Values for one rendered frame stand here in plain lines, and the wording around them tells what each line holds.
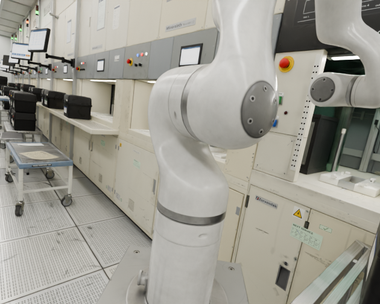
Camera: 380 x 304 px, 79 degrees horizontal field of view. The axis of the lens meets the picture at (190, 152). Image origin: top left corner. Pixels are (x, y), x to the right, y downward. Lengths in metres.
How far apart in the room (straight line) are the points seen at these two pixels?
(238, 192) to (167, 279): 0.86
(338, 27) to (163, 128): 0.45
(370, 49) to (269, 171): 0.64
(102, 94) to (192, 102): 3.37
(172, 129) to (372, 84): 0.46
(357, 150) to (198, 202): 1.62
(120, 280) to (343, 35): 0.70
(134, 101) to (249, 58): 1.91
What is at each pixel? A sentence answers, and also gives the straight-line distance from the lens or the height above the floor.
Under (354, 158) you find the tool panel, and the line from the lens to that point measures 1.91.
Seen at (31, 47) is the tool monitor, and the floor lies 1.56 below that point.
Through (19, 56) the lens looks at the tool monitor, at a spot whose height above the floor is 1.55.
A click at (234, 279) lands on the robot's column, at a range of 0.59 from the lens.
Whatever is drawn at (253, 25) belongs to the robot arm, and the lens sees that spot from 0.35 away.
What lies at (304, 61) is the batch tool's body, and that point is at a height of 1.36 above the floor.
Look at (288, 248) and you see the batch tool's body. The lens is 1.15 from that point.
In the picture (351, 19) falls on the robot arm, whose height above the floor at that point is 1.35.
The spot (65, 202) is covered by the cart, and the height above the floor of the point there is 0.05.
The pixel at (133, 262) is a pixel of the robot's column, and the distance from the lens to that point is 0.59.
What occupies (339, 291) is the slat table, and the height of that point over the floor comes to 0.76.
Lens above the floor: 1.12
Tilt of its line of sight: 11 degrees down
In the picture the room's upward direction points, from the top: 8 degrees clockwise
